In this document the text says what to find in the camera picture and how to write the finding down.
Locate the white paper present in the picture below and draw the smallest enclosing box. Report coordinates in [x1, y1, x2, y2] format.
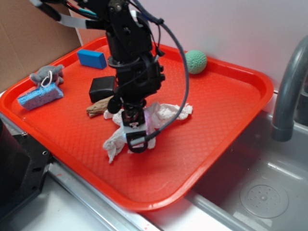
[103, 102, 180, 163]

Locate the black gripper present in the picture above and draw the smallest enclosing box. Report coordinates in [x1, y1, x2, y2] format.
[107, 54, 165, 153]

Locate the blue rectangular block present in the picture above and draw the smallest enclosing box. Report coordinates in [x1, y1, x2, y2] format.
[77, 49, 107, 69]

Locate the green dimpled ball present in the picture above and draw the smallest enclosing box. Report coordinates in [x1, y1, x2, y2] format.
[185, 50, 207, 75]

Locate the grey faucet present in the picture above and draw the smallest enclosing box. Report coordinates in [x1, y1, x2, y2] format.
[270, 36, 308, 142]

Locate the blue sponge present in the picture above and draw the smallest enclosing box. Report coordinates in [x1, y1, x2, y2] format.
[17, 83, 64, 110]

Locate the black rectangular box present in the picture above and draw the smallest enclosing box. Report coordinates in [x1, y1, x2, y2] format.
[89, 76, 116, 103]

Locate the red plastic tray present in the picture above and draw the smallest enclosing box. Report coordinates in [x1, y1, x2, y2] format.
[0, 51, 273, 212]

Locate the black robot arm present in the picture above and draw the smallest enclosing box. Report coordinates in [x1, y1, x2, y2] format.
[31, 0, 165, 153]

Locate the brown cardboard panel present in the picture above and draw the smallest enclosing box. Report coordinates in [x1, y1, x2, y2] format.
[0, 0, 105, 91]

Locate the grey braided cable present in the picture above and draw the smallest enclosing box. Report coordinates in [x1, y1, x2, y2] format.
[131, 0, 190, 145]

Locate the black metal bracket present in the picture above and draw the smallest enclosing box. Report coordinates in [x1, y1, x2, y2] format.
[0, 121, 51, 221]

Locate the brown wood piece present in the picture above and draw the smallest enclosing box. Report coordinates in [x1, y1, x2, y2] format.
[86, 96, 112, 117]

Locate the grey plush toy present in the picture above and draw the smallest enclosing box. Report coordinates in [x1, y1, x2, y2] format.
[29, 64, 64, 87]

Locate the grey plastic sink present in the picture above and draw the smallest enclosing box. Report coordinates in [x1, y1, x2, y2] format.
[144, 99, 308, 231]

